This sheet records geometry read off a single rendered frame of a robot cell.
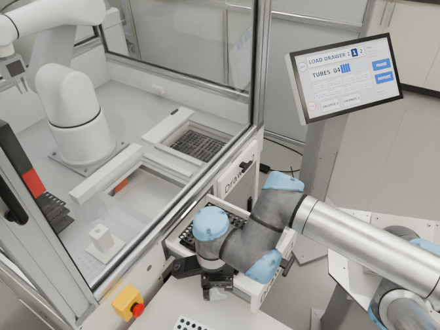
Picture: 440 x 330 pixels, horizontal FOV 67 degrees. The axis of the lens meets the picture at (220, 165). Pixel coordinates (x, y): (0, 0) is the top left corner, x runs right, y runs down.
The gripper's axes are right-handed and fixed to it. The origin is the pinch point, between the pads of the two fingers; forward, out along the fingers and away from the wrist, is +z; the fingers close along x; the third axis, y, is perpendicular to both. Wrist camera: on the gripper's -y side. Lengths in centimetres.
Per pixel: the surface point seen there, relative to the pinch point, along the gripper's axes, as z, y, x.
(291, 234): -1.9, 25.4, 18.0
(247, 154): 2, 13, 58
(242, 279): 7.1, 10.2, 7.3
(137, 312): 1.8, -19.1, -5.5
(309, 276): 92, 52, 51
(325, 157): 34, 57, 90
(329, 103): -8, 49, 81
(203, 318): 14.5, -1.9, -2.1
